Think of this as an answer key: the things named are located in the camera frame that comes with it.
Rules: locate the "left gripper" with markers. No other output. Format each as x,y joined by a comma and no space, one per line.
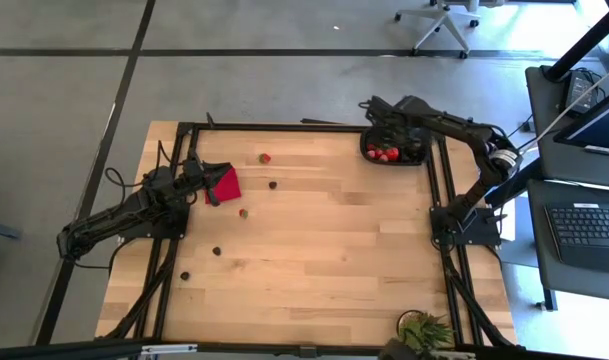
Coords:
194,177

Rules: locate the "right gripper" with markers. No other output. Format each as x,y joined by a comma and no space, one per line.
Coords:
411,117

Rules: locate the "large red toy strawberry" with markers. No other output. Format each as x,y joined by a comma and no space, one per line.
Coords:
393,154

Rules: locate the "pink toy berry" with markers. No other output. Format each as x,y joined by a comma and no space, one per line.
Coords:
371,154
384,158

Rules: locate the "small red toy strawberry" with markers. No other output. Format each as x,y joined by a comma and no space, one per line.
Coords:
243,213
264,158

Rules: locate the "dark toy blackberry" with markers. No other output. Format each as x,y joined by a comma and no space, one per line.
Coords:
185,275
272,185
216,250

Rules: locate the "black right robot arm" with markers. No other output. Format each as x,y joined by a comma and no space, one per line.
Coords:
464,127

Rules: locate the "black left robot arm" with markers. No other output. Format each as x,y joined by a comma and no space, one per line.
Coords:
109,215

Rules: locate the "black plastic tupperware container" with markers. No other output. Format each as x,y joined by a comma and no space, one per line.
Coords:
416,159

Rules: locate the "red cloth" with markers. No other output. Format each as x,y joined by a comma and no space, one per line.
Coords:
229,187

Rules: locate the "white office chair base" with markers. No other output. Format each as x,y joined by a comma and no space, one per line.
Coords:
441,20

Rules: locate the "white paper sheet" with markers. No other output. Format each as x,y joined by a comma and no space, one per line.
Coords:
508,220

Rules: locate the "grey desk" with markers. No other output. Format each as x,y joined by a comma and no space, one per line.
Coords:
544,150

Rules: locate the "black power adapter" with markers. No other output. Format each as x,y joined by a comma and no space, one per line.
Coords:
579,92

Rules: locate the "green potted plant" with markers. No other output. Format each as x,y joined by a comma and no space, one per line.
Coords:
424,332

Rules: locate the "black computer monitor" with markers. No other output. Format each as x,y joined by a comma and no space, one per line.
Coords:
599,125

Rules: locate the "black pole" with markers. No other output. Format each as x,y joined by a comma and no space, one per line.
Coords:
584,40

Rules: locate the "grey floor object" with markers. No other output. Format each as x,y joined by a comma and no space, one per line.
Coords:
1,231

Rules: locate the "black keyboard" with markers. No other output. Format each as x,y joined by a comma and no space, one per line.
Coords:
584,230

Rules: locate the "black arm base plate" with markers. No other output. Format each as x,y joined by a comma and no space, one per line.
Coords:
176,231
484,234

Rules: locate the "black camera mount beam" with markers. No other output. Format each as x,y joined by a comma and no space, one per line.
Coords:
59,351

